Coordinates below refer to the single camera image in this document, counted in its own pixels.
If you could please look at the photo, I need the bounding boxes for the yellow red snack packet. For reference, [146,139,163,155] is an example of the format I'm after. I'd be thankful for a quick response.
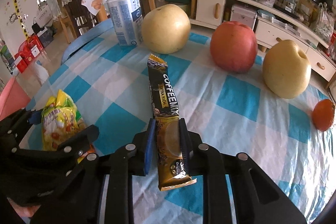
[41,89,87,151]

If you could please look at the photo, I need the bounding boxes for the coffeemix sachet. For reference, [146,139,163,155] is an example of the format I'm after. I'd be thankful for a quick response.
[147,54,197,191]

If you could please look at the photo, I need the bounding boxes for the pink plastic bin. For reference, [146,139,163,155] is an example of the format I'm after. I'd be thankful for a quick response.
[0,77,31,120]

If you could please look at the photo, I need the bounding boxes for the blue white checkered tablecloth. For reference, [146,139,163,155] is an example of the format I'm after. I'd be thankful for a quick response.
[27,28,335,223]

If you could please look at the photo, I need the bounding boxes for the orange tangerine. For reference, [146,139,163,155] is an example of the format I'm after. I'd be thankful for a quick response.
[311,99,335,131]

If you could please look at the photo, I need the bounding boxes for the yellow pear right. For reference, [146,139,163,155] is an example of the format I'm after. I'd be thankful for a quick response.
[262,39,311,99]

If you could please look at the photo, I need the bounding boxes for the yellow pear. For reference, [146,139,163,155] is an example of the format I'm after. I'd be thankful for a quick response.
[141,4,191,54]
[262,39,311,99]

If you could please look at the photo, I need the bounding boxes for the red apple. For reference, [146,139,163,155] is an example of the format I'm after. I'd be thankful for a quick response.
[210,21,257,73]

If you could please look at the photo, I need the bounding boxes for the dark wooden chair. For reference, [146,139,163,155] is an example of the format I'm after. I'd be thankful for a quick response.
[65,0,98,38]

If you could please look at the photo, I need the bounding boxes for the yellow pear left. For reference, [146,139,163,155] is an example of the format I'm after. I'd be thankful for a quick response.
[141,4,191,54]

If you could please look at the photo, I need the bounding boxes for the white milk bottle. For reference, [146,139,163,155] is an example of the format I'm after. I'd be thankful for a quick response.
[106,0,143,46]

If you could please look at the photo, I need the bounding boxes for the white tv cabinet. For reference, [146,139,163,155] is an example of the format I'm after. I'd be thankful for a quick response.
[190,0,335,83]

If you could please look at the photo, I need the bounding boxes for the giraffe height wall sticker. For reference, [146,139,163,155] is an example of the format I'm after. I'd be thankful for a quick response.
[13,0,29,39]

